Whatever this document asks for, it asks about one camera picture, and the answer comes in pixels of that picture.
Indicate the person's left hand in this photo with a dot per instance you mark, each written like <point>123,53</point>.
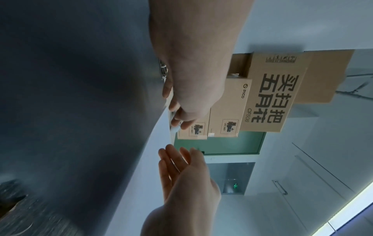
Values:
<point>198,57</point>

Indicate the person's right hand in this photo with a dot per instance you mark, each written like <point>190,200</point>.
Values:
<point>189,196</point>

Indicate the gray translucent clip folder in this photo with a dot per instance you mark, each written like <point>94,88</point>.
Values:
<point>73,92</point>

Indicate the low brown cardboard box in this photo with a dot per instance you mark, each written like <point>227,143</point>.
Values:
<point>237,65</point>

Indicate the dark glass doorway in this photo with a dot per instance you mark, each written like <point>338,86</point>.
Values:
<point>230,177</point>

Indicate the cardboard box black logo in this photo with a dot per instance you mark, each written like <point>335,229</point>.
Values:
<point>193,132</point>
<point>230,106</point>

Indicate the green cabinet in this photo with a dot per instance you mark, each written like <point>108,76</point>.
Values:
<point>233,145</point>

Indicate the large printed cardboard box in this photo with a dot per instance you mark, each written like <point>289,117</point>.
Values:
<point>274,96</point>

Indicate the white cabinet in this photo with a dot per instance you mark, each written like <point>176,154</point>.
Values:
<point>306,184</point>

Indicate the plain cardboard box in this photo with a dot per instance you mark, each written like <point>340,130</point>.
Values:
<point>323,76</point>

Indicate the ceiling light strip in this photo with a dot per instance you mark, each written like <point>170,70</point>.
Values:
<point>346,212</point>

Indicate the gray wall conduit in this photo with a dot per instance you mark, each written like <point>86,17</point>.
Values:
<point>355,91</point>

